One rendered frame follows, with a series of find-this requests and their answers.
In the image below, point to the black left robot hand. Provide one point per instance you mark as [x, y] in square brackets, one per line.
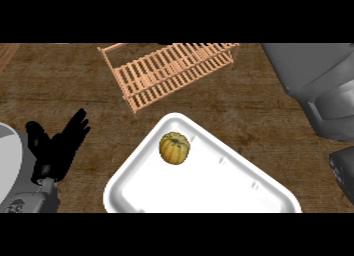
[56, 150]

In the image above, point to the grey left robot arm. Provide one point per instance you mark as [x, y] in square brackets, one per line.
[32, 202]

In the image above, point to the yellow ribbed sweet potato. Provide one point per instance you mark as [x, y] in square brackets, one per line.
[174, 148]

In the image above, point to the pale orange slatted tiered shelf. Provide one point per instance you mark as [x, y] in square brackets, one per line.
[158, 80]

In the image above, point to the white rounded tray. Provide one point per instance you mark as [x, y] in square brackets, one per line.
[199, 186]

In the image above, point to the pale grey round bowl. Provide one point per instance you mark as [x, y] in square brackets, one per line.
[3, 160]

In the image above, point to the pale grey appliance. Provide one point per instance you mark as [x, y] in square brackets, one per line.
[313, 66]

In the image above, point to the dark grey rounded block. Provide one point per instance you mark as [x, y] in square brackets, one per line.
[351, 176]

